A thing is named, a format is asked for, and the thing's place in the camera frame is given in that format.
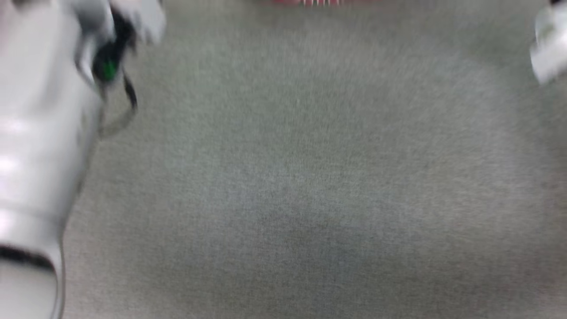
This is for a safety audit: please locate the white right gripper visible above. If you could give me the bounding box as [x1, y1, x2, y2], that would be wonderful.
[530, 4, 567, 86]

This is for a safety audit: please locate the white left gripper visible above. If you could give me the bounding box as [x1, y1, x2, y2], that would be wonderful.
[66, 0, 167, 46]

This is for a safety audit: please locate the red white basketball jersey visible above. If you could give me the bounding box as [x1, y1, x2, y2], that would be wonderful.
[269, 0, 348, 7]

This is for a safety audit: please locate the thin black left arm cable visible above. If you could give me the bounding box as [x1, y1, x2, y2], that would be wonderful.
[95, 73, 139, 139]

